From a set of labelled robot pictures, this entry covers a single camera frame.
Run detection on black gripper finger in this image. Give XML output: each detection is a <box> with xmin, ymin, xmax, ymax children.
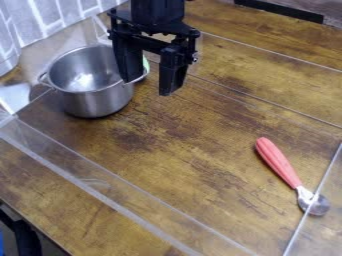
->
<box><xmin>159</xmin><ymin>46</ymin><xmax>189</xmax><ymax>96</ymax></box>
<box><xmin>113</xmin><ymin>37</ymin><xmax>145</xmax><ymax>83</ymax></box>

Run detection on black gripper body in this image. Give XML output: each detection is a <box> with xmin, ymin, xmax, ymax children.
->
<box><xmin>109</xmin><ymin>0</ymin><xmax>201</xmax><ymax>64</ymax></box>

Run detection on silver metal pot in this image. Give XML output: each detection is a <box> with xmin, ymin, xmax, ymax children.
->
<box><xmin>38</xmin><ymin>44</ymin><xmax>150</xmax><ymax>118</ymax></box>

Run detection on green object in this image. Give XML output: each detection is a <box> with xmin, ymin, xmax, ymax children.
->
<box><xmin>143</xmin><ymin>55</ymin><xmax>150</xmax><ymax>73</ymax></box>

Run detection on black bar at back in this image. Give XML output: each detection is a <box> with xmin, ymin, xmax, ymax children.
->
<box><xmin>234</xmin><ymin>0</ymin><xmax>324</xmax><ymax>24</ymax></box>

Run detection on clear acrylic enclosure wall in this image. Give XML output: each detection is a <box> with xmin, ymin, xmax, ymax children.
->
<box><xmin>0</xmin><ymin>14</ymin><xmax>342</xmax><ymax>256</ymax></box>

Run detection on red handled metal spoon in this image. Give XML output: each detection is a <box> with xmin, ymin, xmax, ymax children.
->
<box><xmin>256</xmin><ymin>137</ymin><xmax>330</xmax><ymax>216</ymax></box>

